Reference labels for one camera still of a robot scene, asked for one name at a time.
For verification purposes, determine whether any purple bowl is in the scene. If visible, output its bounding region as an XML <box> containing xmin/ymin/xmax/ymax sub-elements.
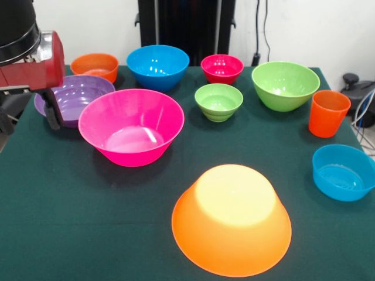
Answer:
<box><xmin>33</xmin><ymin>74</ymin><xmax>116</xmax><ymax>129</ymax></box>

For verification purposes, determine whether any blue bowl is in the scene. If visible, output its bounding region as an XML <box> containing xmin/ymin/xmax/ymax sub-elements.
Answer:
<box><xmin>126</xmin><ymin>44</ymin><xmax>190</xmax><ymax>92</ymax></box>

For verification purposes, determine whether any large pink bowl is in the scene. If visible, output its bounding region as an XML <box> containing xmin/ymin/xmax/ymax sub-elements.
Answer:
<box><xmin>78</xmin><ymin>88</ymin><xmax>185</xmax><ymax>168</ymax></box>

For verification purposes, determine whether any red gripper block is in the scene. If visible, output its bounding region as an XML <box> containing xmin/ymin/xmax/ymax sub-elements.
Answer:
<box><xmin>0</xmin><ymin>30</ymin><xmax>66</xmax><ymax>136</ymax></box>

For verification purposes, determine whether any small green bowl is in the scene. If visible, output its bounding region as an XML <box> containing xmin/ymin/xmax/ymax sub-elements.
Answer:
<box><xmin>195</xmin><ymin>83</ymin><xmax>244</xmax><ymax>123</ymax></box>

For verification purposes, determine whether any black hanging cable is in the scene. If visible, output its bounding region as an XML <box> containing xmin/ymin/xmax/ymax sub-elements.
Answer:
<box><xmin>251</xmin><ymin>0</ymin><xmax>272</xmax><ymax>67</ymax></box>

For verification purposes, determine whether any orange cup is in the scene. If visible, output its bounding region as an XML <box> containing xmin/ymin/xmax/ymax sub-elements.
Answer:
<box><xmin>70</xmin><ymin>53</ymin><xmax>120</xmax><ymax>84</ymax></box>
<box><xmin>308</xmin><ymin>90</ymin><xmax>352</xmax><ymax>139</ymax></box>

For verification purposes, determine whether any large orange bowl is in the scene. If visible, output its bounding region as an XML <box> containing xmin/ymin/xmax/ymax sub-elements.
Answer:
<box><xmin>171</xmin><ymin>163</ymin><xmax>292</xmax><ymax>278</ymax></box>

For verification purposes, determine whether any tangle of cables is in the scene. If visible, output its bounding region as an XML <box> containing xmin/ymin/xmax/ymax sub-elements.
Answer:
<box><xmin>351</xmin><ymin>89</ymin><xmax>375</xmax><ymax>150</ymax></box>

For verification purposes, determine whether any dark green tablecloth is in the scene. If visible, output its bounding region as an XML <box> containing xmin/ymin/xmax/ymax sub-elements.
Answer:
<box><xmin>0</xmin><ymin>64</ymin><xmax>375</xmax><ymax>281</ymax></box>

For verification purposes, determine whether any large green bowl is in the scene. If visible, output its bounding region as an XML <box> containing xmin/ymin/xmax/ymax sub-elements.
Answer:
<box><xmin>251</xmin><ymin>60</ymin><xmax>321</xmax><ymax>112</ymax></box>

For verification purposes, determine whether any small crimson bowl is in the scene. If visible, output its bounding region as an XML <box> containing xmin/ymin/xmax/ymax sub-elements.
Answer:
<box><xmin>200</xmin><ymin>54</ymin><xmax>244</xmax><ymax>85</ymax></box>

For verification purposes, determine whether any blue cup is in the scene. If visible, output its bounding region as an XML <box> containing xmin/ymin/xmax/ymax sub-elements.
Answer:
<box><xmin>312</xmin><ymin>144</ymin><xmax>375</xmax><ymax>203</ymax></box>

